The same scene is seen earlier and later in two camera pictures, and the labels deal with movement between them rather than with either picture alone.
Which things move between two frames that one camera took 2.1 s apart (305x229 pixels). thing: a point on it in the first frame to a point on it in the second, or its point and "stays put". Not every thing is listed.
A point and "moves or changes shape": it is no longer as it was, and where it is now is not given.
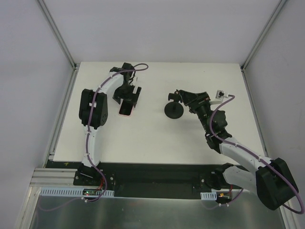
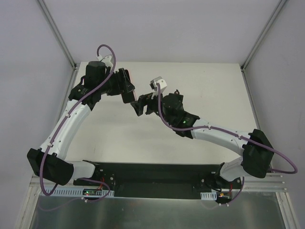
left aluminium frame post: x=57 y=33 stays put
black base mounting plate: x=150 y=180 stays put
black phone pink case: x=126 y=108 moves or changes shape
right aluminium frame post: x=278 y=9 stays put
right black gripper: x=193 y=100 to x=146 y=105
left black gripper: x=127 y=94 to x=124 y=81
